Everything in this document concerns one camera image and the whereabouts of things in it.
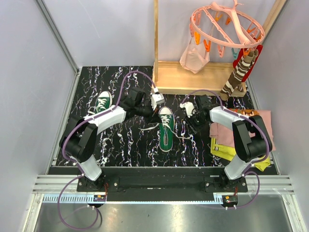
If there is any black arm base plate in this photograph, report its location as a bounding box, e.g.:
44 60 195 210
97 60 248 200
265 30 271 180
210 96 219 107
77 175 248 193

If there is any yellow folded garment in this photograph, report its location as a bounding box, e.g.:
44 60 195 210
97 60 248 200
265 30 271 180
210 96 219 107
211 138 271 172

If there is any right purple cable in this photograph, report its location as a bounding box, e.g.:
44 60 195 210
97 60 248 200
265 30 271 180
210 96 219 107
181 89 261 210

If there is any purple cable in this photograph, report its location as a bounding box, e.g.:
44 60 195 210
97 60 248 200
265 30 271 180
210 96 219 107
56 71 160 229
181 89 261 210

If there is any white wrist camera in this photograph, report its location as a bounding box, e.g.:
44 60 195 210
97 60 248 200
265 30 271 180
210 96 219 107
180 101 197 118
151 87 165 110

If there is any pink mesh laundry bag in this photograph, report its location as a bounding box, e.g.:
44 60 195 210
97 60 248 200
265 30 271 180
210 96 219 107
180 38 210 74

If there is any wooden drying rack frame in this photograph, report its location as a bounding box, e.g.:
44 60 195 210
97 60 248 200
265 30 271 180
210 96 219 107
151 0 289 98

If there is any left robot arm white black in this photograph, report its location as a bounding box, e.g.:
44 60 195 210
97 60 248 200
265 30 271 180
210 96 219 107
59 87 165 191

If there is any brown white striped sock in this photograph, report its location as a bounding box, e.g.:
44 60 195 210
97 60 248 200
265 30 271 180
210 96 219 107
220 51 254 101

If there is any pink round clothes peg hanger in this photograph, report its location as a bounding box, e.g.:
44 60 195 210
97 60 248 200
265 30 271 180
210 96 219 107
189 0 266 58

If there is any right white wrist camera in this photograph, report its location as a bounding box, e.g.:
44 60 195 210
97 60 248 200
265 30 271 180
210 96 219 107
180 101 197 118

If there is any white lace of sneaker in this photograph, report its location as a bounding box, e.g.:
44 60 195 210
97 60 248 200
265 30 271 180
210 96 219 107
139 115 193 140

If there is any pink shirt with pixel character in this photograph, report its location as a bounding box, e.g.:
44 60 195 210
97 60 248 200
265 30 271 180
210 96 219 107
210 109 276 151

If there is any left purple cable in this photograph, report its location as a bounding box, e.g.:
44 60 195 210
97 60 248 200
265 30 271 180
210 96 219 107
56 71 160 229

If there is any aluminium rail frame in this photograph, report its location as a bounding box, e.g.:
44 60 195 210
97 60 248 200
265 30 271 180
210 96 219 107
33 175 294 205

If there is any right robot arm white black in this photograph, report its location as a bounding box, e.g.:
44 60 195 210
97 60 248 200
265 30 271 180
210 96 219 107
180 96 273 192

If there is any green sneaker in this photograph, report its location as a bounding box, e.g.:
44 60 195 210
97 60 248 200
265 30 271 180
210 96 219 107
88 91 112 115
159 107 175 152

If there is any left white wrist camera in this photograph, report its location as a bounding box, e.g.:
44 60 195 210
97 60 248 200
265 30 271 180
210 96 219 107
151 87 165 110

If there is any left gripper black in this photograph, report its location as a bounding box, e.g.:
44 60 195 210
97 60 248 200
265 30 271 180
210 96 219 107
135 101 162 125

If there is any red cloth on hanger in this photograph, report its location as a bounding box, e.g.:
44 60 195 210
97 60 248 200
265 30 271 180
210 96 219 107
233 45 263 82

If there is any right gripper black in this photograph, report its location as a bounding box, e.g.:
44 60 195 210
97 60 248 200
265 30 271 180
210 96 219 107
183 111 208 135

